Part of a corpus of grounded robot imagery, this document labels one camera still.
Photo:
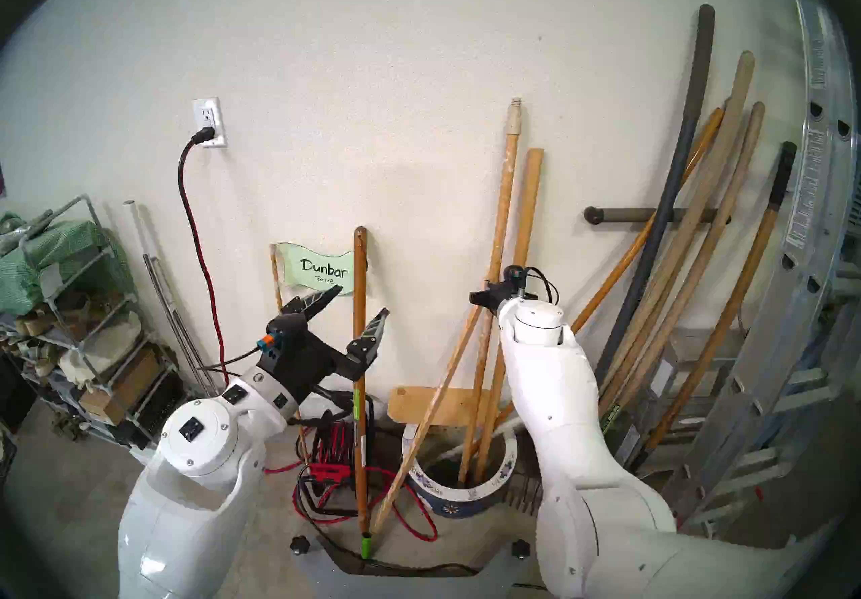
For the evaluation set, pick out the light wooden board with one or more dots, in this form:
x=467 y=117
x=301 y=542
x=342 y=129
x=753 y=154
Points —
x=407 y=406

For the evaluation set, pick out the paint-spattered pole with threaded tip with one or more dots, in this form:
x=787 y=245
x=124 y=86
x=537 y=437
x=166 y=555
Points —
x=504 y=201

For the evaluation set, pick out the green checkered cloth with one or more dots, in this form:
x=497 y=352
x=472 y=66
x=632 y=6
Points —
x=60 y=241

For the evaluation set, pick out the plain light wooden dowel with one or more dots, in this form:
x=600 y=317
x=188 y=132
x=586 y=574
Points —
x=528 y=201

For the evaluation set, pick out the brown cardboard box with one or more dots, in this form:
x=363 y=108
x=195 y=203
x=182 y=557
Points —
x=114 y=392

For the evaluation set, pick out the silver glitter shoe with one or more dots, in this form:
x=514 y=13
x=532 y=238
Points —
x=23 y=228

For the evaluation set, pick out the white pipe and metal rods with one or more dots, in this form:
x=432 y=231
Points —
x=144 y=244

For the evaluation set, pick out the Dunbar Drive flag sign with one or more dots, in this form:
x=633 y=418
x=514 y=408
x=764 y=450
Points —
x=316 y=268

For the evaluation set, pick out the white wall outlet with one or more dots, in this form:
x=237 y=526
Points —
x=210 y=108

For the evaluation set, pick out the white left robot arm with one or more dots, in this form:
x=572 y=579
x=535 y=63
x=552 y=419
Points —
x=195 y=443

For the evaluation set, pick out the cork wedge sandal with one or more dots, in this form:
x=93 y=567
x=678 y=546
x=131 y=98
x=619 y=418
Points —
x=27 y=323

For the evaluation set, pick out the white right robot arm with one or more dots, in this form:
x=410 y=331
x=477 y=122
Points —
x=558 y=416

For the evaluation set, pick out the aluminium extension ladder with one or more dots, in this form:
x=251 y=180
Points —
x=807 y=201

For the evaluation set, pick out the grey metal shoe rack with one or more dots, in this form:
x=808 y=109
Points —
x=48 y=280

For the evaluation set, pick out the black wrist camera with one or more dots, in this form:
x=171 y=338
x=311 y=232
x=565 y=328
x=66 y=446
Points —
x=516 y=275
x=289 y=334

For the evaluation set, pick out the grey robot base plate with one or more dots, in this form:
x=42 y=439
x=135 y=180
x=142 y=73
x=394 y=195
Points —
x=410 y=587

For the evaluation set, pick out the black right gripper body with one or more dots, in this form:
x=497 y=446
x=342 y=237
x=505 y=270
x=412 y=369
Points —
x=514 y=293

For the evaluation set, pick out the blue floral ceramic pot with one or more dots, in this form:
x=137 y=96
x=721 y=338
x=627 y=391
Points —
x=447 y=503

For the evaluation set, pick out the black star knob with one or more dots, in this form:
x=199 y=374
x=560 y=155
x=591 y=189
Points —
x=299 y=544
x=521 y=548

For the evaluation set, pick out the metal garden rake head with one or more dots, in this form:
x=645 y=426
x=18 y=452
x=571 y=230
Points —
x=521 y=493

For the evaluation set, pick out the thin square wooden stick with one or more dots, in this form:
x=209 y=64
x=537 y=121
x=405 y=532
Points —
x=431 y=406

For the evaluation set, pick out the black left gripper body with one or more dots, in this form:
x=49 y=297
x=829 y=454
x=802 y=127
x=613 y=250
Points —
x=316 y=365

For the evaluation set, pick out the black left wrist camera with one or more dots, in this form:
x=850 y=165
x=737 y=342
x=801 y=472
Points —
x=289 y=334

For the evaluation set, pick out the thin metal rod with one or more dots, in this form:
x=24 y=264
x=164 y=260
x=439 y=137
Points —
x=171 y=315

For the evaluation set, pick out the cream fabric bag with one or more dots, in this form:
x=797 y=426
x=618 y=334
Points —
x=101 y=345

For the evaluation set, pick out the black shoe box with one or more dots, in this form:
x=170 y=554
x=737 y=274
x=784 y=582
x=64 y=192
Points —
x=151 y=413

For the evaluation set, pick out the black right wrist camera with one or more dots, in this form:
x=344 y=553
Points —
x=516 y=275

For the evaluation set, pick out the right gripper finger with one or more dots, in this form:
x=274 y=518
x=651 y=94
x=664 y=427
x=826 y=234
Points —
x=496 y=285
x=485 y=299

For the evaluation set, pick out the grey metal step stool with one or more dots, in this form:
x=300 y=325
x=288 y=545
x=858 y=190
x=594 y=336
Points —
x=699 y=345

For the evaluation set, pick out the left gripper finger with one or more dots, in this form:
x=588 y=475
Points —
x=370 y=339
x=309 y=302

